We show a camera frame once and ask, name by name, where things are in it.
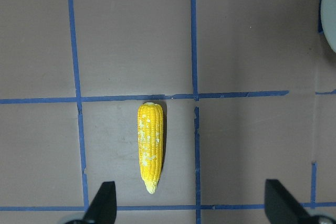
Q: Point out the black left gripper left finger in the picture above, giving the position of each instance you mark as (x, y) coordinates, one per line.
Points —
(103, 207)

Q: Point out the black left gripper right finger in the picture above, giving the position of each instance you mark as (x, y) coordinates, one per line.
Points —
(281, 207)

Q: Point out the yellow corn cob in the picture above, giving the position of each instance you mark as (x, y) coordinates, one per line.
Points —
(150, 121)

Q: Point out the pale green cooking pot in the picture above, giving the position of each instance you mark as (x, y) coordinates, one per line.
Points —
(328, 21)

